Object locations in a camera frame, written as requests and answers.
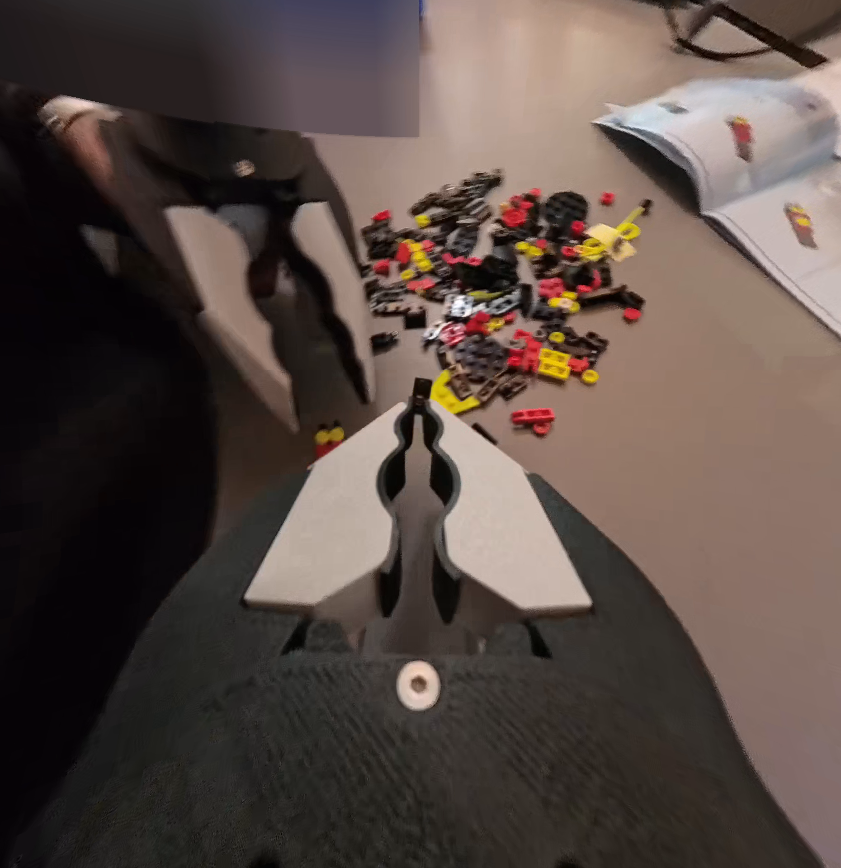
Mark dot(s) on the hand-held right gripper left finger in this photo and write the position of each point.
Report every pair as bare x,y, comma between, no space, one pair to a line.
325,542

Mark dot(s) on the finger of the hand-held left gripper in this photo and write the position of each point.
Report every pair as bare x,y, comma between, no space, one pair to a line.
224,305
332,271

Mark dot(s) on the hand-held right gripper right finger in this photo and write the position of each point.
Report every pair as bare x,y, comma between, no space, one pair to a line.
502,542

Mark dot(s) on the red yellow black lego assembly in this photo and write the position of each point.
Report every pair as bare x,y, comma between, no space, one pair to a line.
329,435

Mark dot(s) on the small black lego piece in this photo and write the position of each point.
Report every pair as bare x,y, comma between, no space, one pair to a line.
420,391

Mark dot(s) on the pile of lego pieces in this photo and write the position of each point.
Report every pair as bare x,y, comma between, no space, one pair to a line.
502,285

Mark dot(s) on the lego instruction booklet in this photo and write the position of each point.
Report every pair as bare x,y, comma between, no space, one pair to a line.
766,169

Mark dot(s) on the black lego tile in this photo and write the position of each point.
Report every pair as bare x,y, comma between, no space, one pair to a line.
485,432

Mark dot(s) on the red lego clip plate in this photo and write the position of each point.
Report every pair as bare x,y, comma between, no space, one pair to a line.
532,417

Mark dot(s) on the yellow wedge lego plate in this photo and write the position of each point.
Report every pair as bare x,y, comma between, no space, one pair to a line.
453,397

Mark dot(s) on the person's left hand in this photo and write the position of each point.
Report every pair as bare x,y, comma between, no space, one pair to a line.
78,146

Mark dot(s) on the black chair base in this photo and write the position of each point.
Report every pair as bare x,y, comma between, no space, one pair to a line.
739,30

